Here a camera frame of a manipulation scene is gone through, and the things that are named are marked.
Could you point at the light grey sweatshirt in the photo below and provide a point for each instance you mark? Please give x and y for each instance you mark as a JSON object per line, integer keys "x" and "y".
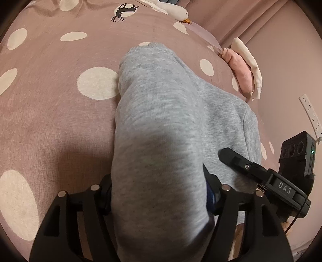
{"x": 161, "y": 131}

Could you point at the pink and cream folded cloth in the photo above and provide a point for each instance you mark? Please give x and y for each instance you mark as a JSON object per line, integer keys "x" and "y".
{"x": 251, "y": 58}

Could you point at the white power strip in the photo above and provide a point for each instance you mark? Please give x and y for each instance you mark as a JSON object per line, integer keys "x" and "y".
{"x": 310, "y": 110}

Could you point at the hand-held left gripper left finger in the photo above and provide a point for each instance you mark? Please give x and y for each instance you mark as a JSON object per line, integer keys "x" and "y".
{"x": 104, "y": 192}

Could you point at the pink curtain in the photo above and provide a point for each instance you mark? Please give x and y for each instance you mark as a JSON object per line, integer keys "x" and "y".
{"x": 226, "y": 17}

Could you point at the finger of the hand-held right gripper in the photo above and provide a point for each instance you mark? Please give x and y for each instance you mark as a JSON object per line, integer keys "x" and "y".
{"x": 236, "y": 162}

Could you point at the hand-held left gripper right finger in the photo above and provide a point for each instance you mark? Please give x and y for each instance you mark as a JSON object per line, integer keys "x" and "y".
{"x": 210, "y": 196}

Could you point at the pale lilac bed sheet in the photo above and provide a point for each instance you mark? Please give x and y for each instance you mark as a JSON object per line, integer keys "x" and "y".
{"x": 203, "y": 34}

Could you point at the pink polka dot blanket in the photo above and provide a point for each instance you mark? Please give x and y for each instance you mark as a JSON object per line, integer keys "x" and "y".
{"x": 55, "y": 105}

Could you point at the white goose plush toy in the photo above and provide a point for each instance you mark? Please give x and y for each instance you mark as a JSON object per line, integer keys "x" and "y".
{"x": 173, "y": 8}

